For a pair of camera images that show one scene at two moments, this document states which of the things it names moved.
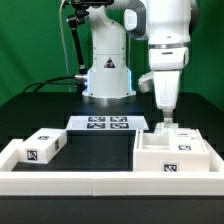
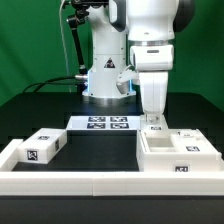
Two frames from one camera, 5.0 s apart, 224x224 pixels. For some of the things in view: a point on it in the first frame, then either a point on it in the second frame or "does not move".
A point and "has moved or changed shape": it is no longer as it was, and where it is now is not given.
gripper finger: x=167 y=118 → x=149 y=118
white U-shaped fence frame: x=107 y=183 does not move
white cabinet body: x=171 y=150 has moved or changed shape
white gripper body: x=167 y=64 → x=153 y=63
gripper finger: x=169 y=117 → x=155 y=118
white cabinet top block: x=41 y=145 does not move
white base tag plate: x=107 y=123 does not move
